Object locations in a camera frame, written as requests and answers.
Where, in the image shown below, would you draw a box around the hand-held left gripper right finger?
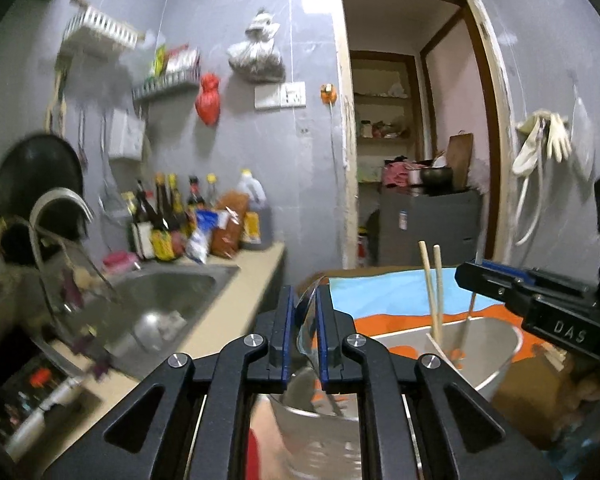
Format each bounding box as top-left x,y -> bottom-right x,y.
316,287 -> 563,480

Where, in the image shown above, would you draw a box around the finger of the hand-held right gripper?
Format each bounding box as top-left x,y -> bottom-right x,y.
455,263 -> 531,318
480,259 -> 598,301

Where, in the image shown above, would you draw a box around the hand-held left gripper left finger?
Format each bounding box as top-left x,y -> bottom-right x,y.
42,286 -> 298,480

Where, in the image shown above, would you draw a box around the large steel spoon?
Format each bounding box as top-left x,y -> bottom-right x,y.
285,274 -> 346,418

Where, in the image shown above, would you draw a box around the wooden chopstick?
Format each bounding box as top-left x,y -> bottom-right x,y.
418,241 -> 443,342
432,244 -> 445,341

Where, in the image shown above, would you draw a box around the white plastic utensil basket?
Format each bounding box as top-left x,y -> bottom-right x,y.
267,317 -> 525,480

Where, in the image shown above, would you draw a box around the person's right hand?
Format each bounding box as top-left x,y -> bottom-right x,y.
575,360 -> 600,404

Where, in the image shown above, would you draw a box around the striped blanket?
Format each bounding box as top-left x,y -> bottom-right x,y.
245,265 -> 600,480

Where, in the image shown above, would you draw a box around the grey cabinet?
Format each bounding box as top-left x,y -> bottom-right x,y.
378,187 -> 484,267

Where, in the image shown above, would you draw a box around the cream rubber glove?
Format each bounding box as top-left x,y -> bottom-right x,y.
511,110 -> 551,176
547,112 -> 573,164

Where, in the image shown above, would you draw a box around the dark metal bowl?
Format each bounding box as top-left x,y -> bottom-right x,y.
419,166 -> 454,192

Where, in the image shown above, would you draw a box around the wooden cutting board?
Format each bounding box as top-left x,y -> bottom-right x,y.
447,131 -> 475,191

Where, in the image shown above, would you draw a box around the steel sink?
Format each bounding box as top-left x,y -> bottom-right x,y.
55,260 -> 241,377

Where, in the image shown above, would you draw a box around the brown snack bag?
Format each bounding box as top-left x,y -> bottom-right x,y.
211,190 -> 249,259

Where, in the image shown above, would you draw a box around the blue and white bag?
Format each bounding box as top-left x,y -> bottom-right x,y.
185,209 -> 220,264

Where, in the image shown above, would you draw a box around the pink cloth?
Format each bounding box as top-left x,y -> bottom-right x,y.
382,160 -> 421,189

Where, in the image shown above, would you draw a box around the white mesh bag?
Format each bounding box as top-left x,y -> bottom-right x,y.
573,80 -> 596,181

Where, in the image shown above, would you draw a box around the yellow-capped oil jug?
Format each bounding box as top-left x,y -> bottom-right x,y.
237,169 -> 274,251

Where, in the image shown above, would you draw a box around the row of sauce bottles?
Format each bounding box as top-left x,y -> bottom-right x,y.
122,172 -> 219,262

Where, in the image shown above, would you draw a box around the pink plastic box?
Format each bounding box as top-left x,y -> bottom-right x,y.
102,252 -> 141,274

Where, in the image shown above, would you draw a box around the wooden shelf unit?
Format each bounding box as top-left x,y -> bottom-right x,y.
351,50 -> 426,187

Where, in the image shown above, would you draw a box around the purple leafy stalks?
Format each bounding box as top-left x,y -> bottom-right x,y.
61,265 -> 112,382

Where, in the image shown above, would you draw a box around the black induction cooker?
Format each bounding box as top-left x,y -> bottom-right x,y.
0,355 -> 102,462

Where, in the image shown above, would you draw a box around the red plastic bag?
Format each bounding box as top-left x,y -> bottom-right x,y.
195,72 -> 221,126

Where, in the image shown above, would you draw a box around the curved steel faucet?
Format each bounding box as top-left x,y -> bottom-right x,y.
28,187 -> 95,287

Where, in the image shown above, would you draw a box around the white hanging utensil holder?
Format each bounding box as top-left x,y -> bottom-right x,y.
108,110 -> 146,161

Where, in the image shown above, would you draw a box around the hanging steel ladle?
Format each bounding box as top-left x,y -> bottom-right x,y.
77,105 -> 89,167

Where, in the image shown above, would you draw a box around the clear hanging plastic bag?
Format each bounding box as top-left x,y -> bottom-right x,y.
227,7 -> 286,84

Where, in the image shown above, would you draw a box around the black round pan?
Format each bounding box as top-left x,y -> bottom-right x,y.
0,132 -> 85,257

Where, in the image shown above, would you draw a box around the bunch of seasoning packets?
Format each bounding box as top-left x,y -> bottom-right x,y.
152,42 -> 201,79

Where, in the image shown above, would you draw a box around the hanging wooden spatula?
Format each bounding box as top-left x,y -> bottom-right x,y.
45,57 -> 69,134

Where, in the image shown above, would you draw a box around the white hose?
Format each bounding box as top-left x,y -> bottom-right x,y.
513,120 -> 551,247

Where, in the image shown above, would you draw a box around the worn door frame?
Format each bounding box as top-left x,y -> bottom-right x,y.
332,0 -> 519,272

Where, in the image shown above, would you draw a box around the hanging wire strainer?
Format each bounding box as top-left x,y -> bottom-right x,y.
99,110 -> 132,222

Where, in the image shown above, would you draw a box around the white wall switch panel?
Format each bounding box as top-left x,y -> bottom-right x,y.
254,81 -> 307,111

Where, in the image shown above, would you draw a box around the grey wall shelf rack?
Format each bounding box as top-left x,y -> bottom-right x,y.
131,67 -> 201,104

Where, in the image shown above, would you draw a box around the white slatted wall basket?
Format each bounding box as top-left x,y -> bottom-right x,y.
60,0 -> 146,59

